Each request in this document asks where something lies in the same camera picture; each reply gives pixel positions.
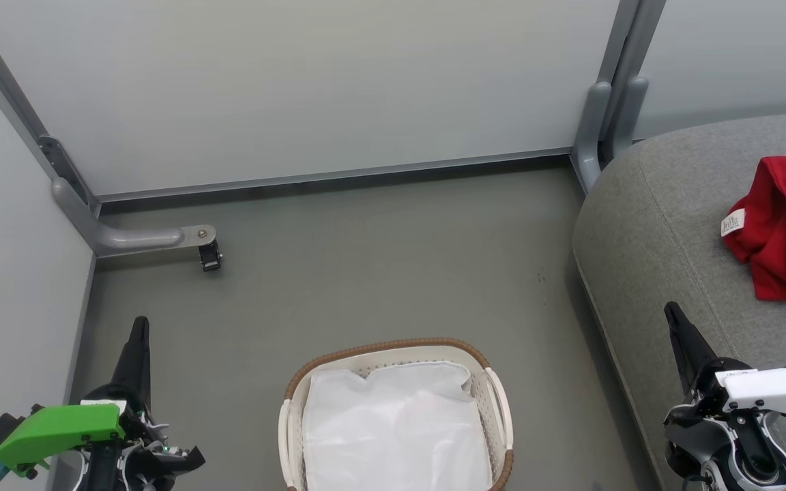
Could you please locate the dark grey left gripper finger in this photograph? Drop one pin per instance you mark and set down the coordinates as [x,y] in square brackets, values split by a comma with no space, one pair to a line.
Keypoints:
[143,368]
[128,368]

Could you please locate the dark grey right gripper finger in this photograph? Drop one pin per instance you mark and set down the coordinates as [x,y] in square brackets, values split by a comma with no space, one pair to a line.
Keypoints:
[703,361]
[683,354]

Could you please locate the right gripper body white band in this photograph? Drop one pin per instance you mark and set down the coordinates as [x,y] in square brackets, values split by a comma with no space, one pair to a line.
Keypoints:
[768,392]

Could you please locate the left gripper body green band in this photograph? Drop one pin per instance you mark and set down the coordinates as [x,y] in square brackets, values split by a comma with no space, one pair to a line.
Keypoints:
[59,429]

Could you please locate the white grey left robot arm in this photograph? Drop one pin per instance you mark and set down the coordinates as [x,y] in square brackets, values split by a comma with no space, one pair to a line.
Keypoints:
[103,474]

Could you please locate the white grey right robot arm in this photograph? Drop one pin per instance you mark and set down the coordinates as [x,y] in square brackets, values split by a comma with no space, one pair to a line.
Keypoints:
[754,470]

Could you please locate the white laundry basket brown rim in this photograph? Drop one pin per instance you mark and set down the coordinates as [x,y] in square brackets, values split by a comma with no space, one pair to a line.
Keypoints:
[495,399]

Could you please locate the white cloth basket liner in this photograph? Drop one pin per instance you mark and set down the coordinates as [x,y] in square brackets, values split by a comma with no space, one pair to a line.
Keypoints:
[393,429]

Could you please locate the black caster wheel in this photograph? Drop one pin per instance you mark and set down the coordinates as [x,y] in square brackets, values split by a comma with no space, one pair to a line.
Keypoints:
[210,258]

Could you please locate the grey fabric sofa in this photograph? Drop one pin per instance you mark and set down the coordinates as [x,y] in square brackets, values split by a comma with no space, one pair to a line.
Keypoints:
[652,225]

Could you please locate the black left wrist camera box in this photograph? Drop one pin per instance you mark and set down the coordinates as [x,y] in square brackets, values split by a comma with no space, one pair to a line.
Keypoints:
[1,429]

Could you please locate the grey partition bottom rail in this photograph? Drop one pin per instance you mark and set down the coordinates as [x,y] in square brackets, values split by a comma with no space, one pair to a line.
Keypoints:
[331,176]

